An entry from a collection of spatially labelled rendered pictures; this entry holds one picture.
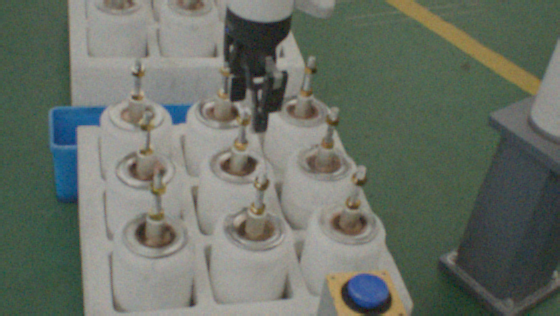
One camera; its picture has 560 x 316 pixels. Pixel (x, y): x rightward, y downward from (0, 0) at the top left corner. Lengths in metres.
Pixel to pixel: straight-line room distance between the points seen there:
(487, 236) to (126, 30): 0.65
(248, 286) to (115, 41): 0.56
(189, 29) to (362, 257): 0.56
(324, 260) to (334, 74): 0.82
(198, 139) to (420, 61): 0.84
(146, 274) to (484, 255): 0.57
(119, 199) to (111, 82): 0.39
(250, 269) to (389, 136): 0.71
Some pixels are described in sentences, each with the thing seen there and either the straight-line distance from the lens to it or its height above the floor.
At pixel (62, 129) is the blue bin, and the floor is 0.08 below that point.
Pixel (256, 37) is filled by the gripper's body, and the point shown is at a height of 0.47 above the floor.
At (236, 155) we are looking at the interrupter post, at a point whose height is 0.28.
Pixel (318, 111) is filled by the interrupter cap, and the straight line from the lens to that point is 1.22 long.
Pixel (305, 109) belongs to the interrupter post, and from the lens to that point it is 1.20.
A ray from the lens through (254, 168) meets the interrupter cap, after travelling 1.10.
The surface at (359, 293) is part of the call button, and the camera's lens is 0.86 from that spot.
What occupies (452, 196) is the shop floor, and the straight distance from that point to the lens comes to 1.55.
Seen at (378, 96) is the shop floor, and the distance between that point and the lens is 1.76.
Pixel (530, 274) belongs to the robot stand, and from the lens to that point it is 1.32.
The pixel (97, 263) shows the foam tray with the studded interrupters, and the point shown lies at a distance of 1.06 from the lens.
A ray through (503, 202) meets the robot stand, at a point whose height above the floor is 0.18.
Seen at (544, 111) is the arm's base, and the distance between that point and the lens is 1.20.
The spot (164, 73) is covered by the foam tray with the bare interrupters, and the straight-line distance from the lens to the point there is 1.42.
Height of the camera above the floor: 0.94
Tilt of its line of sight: 38 degrees down
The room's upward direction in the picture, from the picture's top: 10 degrees clockwise
